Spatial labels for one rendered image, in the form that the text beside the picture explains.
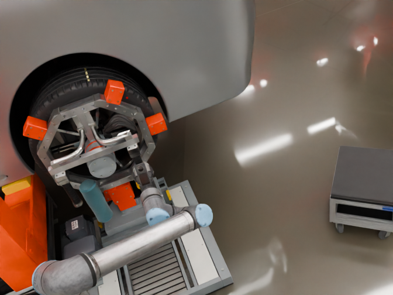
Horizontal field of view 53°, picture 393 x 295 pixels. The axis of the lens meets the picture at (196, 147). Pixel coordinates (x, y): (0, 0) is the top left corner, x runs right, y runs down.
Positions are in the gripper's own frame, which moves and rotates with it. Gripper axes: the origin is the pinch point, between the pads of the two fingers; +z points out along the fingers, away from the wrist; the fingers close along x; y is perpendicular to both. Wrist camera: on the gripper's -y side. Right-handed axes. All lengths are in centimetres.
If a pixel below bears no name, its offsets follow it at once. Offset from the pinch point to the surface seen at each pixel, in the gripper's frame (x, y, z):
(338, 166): 102, 49, -8
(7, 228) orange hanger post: -60, -7, -16
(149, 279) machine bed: -21, 77, -8
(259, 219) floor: 55, 83, 5
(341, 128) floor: 144, 83, 52
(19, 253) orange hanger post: -62, 8, -19
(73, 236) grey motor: -51, 43, 13
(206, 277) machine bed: 10, 75, -23
